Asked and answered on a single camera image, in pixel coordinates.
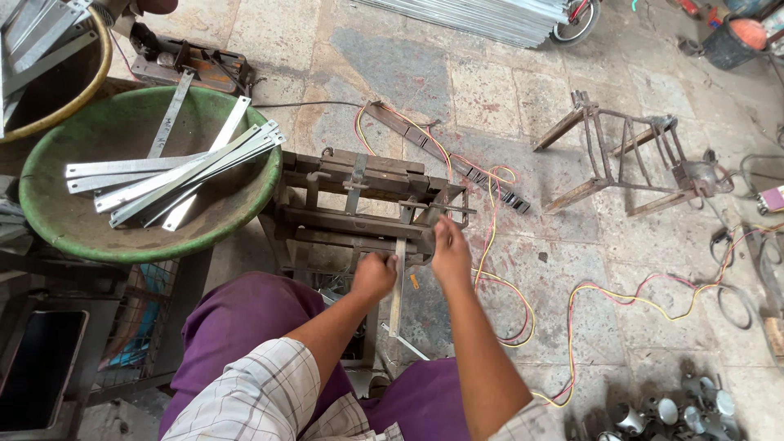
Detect person's left hand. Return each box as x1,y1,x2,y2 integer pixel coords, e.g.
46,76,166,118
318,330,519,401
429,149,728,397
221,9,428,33
350,252,399,303

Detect person's right hand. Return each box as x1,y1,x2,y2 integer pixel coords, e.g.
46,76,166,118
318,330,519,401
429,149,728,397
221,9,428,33
430,214,474,290

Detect long galvanized metal strip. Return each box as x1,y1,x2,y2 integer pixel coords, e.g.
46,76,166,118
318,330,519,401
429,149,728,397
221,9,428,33
388,238,409,338

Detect rusty metal bending jig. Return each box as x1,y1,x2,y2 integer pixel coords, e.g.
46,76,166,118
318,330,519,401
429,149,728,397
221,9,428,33
260,147,477,289

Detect thin metal strip offcut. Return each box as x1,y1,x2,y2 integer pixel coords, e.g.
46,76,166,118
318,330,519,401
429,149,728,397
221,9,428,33
380,322,431,361

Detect slotted rusty metal bar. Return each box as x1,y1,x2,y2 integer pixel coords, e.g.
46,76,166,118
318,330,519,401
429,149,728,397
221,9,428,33
364,100,532,215

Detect person's purple trousers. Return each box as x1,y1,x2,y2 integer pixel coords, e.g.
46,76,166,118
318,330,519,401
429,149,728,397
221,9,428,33
158,271,474,441

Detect person's checked shirt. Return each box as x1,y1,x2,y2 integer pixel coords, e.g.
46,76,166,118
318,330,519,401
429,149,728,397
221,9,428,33
160,337,566,441

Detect dark metal stand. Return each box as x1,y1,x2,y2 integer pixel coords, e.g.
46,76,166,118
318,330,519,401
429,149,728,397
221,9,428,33
0,244,215,441

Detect stack of corrugated metal sheets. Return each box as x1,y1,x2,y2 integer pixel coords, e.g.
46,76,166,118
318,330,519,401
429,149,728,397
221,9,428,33
354,0,572,49

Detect pile of galvanized strips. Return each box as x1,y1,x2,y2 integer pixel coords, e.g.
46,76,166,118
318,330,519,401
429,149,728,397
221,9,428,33
64,96,287,233

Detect bicycle wheel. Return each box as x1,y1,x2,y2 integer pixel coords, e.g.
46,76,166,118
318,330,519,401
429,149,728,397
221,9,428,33
549,0,603,47

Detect scribbled galvanized metal strip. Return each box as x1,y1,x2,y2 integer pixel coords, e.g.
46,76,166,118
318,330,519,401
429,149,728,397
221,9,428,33
147,70,196,159

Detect rusty hand press machine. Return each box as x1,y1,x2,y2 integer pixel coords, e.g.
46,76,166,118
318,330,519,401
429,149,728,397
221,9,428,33
129,22,255,98

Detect heap of shiny metal parts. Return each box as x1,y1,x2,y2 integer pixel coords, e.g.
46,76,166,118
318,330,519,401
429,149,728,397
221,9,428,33
566,358,746,441

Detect green metal basin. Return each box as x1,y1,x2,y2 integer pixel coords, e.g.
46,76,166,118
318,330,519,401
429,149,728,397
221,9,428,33
18,86,284,265

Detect small white and purple box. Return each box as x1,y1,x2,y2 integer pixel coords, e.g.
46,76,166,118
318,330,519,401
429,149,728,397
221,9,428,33
756,185,784,216

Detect rusty flat metal piece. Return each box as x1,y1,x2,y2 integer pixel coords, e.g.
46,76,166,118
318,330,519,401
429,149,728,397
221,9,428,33
741,225,784,368

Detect black bucket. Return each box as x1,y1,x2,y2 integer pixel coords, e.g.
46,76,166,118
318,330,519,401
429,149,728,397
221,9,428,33
701,15,770,72

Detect yellow-rimmed metal basin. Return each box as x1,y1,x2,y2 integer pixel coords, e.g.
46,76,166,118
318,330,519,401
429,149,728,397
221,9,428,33
0,0,115,145

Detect orange round lid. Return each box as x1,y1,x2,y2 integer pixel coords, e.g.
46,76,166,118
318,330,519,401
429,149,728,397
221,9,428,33
728,18,768,51

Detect black phone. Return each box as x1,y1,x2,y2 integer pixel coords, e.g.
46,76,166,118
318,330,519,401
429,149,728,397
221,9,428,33
0,309,90,433

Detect bundle of grey metal strips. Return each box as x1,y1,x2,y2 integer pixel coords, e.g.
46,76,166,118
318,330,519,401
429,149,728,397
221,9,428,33
0,0,100,138

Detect red and yellow wire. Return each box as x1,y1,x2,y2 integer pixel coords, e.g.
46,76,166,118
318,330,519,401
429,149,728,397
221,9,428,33
353,103,784,409

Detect thin black cable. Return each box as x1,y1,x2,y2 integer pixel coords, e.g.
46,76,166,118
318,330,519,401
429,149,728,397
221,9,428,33
252,100,368,111

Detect rusty welded metal frame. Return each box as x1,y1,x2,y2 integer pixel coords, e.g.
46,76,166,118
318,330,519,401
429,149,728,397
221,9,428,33
532,90,736,220

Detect wire mesh crate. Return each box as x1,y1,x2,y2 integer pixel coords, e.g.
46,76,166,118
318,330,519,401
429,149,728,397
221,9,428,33
91,257,183,393

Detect looped black cable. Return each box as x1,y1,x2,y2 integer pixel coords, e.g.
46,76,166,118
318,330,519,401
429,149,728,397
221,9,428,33
709,225,755,332

